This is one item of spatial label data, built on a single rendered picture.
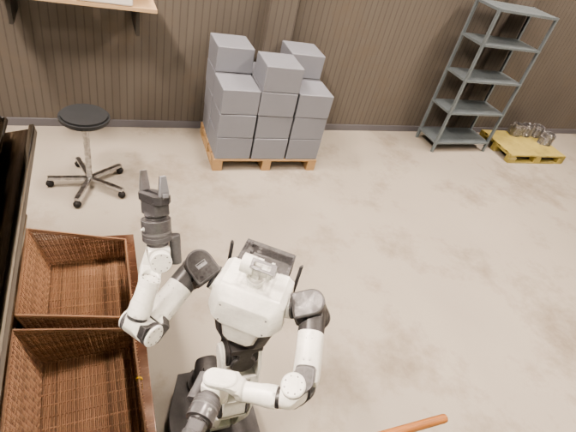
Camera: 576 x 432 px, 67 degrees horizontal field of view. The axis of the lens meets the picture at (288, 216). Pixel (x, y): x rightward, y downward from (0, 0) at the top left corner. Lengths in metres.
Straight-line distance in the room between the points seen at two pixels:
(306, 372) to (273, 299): 0.26
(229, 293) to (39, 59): 3.69
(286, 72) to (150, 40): 1.40
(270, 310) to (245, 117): 2.97
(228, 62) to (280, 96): 0.59
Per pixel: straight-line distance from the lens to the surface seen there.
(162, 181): 1.29
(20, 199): 1.77
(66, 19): 4.67
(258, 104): 4.23
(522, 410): 3.65
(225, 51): 4.36
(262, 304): 1.49
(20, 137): 2.16
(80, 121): 3.75
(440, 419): 1.70
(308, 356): 1.46
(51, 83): 4.91
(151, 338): 1.50
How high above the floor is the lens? 2.52
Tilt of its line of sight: 38 degrees down
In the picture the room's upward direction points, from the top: 15 degrees clockwise
